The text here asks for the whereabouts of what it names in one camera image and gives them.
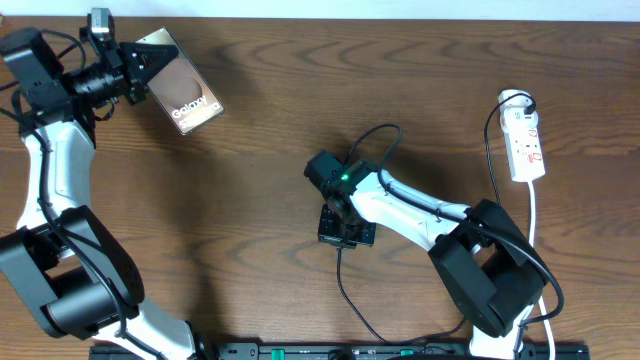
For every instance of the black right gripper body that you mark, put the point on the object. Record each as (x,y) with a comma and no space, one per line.
(348,233)

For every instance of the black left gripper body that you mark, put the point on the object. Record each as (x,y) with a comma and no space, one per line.
(108,77)

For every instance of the Galaxy S25 Ultra smartphone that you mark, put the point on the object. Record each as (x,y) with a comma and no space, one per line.
(181,90)

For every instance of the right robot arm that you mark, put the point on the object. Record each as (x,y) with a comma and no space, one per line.
(490,270)

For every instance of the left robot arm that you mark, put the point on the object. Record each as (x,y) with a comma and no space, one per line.
(70,272)

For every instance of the white power strip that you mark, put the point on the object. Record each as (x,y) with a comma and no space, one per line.
(518,121)

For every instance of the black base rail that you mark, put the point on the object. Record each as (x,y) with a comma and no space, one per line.
(447,350)

